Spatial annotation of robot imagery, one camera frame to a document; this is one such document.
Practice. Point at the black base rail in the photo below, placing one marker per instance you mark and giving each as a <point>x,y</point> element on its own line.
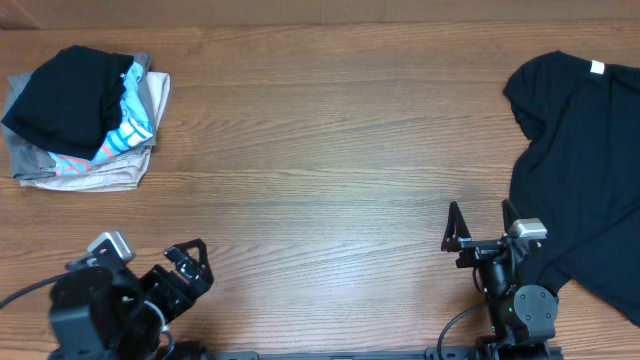
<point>340,356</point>

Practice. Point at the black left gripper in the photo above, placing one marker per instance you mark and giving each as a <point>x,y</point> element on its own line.
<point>181,296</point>

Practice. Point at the light blue printed t-shirt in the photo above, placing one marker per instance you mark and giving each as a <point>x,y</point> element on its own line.
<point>135,128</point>

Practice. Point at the black t-shirt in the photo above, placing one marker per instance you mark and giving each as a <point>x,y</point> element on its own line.
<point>71,101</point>

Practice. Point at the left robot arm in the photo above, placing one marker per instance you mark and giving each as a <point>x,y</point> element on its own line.
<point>101,310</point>

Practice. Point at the dark navy t-shirt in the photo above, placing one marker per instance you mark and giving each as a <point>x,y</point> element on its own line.
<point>580,174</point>

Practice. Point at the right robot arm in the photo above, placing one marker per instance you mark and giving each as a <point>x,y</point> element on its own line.
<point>522,316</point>

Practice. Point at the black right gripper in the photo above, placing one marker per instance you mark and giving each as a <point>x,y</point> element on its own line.
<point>456,234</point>

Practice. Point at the beige folded shirt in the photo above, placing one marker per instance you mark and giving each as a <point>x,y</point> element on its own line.
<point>125,171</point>

